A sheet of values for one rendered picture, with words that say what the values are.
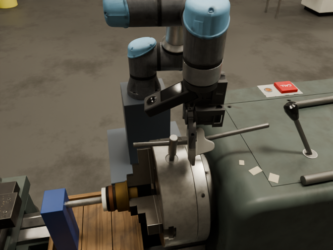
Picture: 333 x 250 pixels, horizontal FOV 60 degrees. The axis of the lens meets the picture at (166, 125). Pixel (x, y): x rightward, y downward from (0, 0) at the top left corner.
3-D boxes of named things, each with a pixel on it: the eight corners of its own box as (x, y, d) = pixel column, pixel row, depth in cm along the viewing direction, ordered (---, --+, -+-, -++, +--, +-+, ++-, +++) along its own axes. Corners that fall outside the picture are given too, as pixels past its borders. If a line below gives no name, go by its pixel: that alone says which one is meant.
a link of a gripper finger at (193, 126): (196, 150, 62) (195, 109, 60) (189, 150, 62) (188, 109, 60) (194, 144, 66) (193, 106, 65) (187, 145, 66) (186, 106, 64)
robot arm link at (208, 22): (226, -14, 49) (238, 9, 44) (219, 43, 58) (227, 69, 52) (181, -12, 49) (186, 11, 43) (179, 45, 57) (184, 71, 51)
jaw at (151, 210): (166, 191, 84) (175, 224, 74) (167, 203, 87) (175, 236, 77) (128, 197, 82) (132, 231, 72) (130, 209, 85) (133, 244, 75)
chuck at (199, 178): (181, 172, 111) (187, 114, 89) (202, 256, 90) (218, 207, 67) (172, 174, 111) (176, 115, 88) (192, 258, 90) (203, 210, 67)
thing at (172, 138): (167, 168, 78) (169, 141, 70) (166, 161, 80) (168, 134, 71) (175, 168, 78) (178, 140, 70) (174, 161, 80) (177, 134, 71)
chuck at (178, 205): (172, 174, 111) (176, 115, 88) (191, 258, 90) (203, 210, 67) (148, 177, 110) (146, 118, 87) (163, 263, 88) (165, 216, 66)
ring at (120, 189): (135, 172, 88) (104, 176, 86) (138, 197, 80) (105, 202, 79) (137, 192, 93) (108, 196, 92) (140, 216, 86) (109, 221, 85)
